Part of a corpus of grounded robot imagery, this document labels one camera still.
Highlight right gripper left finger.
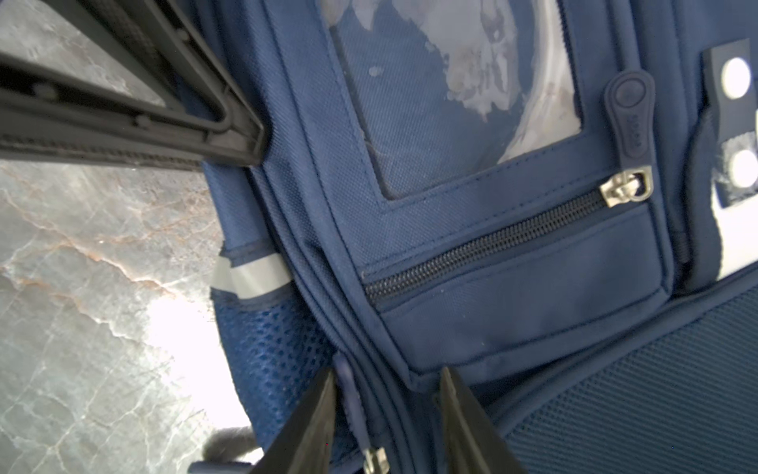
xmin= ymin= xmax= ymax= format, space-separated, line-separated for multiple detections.
xmin=252 ymin=369 xmax=337 ymax=474

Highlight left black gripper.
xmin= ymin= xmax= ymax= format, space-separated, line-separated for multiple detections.
xmin=1 ymin=1 xmax=266 ymax=172

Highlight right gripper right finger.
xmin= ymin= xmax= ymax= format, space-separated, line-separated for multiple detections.
xmin=439 ymin=367 xmax=527 ymax=474

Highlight navy blue backpack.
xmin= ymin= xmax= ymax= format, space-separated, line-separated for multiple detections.
xmin=184 ymin=1 xmax=757 ymax=473

